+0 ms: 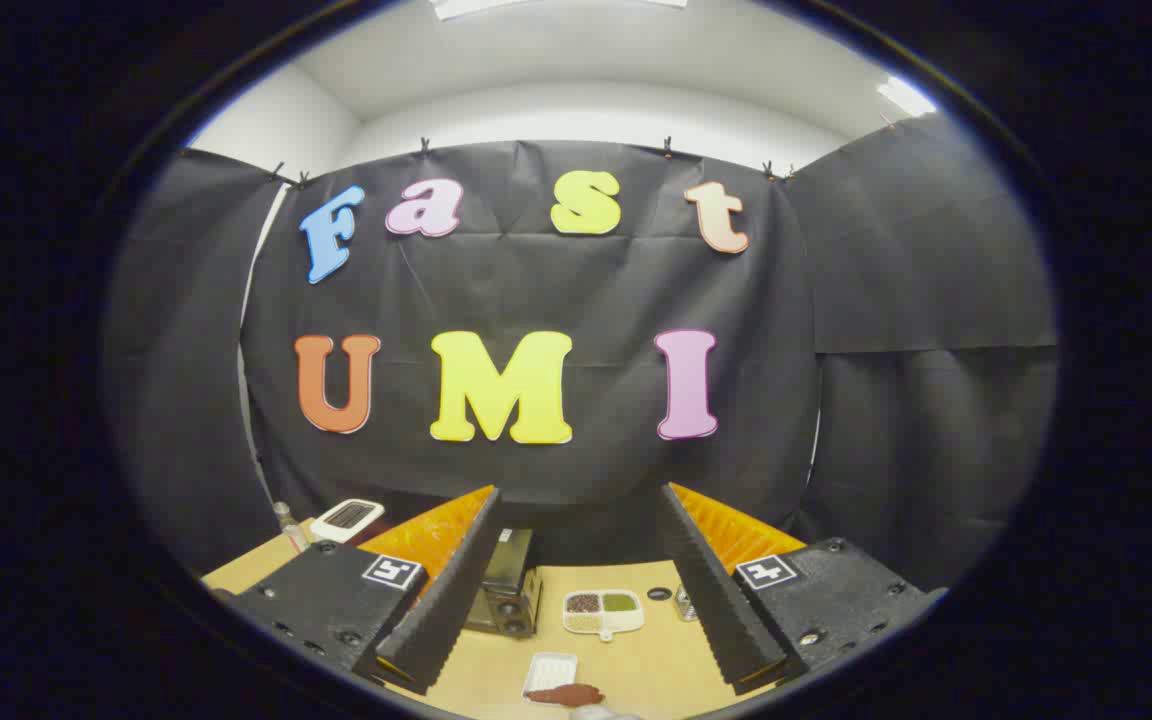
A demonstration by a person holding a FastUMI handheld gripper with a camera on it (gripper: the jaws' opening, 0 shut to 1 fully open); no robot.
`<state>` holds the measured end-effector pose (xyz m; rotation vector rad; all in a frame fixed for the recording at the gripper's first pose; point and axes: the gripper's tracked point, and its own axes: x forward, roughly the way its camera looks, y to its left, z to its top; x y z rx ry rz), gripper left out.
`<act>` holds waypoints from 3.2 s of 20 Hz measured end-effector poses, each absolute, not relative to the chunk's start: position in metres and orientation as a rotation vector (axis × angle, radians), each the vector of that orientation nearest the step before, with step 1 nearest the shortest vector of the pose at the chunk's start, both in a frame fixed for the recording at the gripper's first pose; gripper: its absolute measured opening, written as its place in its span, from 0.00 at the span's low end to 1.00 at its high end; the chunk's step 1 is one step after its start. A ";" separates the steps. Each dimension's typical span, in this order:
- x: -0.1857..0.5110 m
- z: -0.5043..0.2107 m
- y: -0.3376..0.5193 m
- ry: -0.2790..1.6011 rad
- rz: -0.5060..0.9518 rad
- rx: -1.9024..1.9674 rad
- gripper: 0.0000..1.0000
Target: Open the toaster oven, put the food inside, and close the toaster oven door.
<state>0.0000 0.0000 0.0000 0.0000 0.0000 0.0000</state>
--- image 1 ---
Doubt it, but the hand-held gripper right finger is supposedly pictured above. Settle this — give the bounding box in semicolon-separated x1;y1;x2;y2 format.
656;483;947;696

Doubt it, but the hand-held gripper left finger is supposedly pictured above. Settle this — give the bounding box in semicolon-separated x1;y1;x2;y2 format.
211;485;504;696

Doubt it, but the black toaster oven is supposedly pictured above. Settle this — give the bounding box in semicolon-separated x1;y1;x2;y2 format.
463;528;544;639

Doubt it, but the brown meat steak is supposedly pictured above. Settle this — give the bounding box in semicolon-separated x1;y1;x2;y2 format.
524;683;605;709

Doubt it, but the white bread toaster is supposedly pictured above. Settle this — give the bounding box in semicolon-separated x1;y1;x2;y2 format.
309;498;386;545

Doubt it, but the white divided dish with grains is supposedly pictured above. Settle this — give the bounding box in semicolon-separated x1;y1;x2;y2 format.
562;589;646;641

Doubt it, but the white plastic tray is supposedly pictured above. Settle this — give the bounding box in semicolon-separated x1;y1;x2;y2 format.
521;652;579;701

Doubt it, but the clear glass bottle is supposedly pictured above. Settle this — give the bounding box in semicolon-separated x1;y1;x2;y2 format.
273;501;310;554

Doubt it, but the ceiling light panel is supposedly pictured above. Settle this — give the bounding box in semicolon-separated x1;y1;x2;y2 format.
431;0;687;21
876;77;938;117

